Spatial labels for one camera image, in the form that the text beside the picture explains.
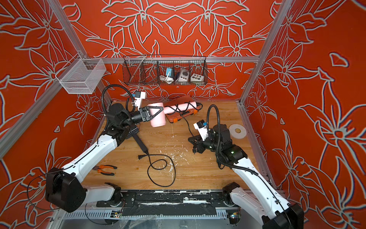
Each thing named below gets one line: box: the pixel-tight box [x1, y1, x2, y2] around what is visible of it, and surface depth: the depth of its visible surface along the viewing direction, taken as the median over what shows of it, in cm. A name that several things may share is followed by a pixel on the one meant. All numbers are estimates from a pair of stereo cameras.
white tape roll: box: [228, 124, 247, 140], surface depth 102 cm
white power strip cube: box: [190, 72, 204, 82], surface depth 96 cm
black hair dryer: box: [125, 126, 149, 155], surface depth 96 cm
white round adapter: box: [178, 68, 190, 83], surface depth 93 cm
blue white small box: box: [165, 67, 173, 77], surface depth 85 cm
